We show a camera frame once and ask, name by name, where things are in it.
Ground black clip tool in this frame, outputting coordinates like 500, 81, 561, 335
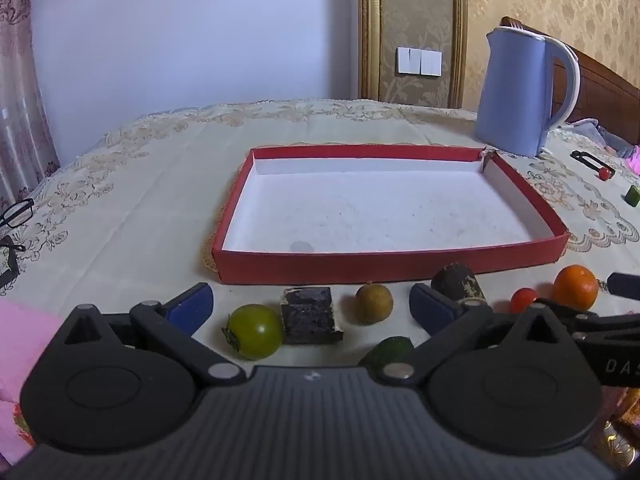
570, 150, 613, 177

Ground pink towel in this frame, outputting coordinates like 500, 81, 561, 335
0, 299, 68, 467

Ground wooden headboard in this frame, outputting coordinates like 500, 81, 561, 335
501, 16, 640, 147

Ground grey blue cloth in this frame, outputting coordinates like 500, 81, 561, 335
570, 118, 640, 161

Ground white wall switch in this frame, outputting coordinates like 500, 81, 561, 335
396, 46, 443, 77

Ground red cardboard box tray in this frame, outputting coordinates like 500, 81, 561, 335
211, 144, 571, 286

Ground blue electric kettle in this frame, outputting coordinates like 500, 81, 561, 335
474, 26, 581, 157

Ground gold framed wall panel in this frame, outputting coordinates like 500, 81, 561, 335
357, 0, 469, 110

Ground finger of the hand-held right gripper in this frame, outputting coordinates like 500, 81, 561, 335
599, 272, 640, 297
542, 300, 640, 347

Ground black framed object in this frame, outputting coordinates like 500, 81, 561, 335
0, 234, 27, 297

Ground orange tangerine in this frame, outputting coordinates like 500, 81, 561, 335
552, 264, 599, 311

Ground green cucumber piece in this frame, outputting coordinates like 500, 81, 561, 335
357, 336, 416, 368

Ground large green tomato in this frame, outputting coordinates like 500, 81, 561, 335
222, 304, 286, 361

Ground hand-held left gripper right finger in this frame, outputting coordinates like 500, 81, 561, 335
376, 282, 582, 387

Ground dark sugarcane cylinder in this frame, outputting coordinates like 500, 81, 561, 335
431, 263, 488, 306

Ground dark square sugarcane piece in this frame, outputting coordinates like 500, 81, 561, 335
280, 287, 345, 345

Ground black eyeglasses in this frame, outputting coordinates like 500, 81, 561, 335
0, 198, 36, 229

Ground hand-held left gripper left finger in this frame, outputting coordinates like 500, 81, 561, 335
50, 282, 247, 387

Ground brown longan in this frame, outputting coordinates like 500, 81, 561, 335
355, 283, 394, 326

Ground red cherry tomato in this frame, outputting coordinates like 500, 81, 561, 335
510, 287, 540, 314

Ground gold patterned fabric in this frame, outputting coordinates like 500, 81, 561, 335
587, 385, 640, 466

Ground patterned curtain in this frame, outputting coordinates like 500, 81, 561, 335
0, 0, 62, 211

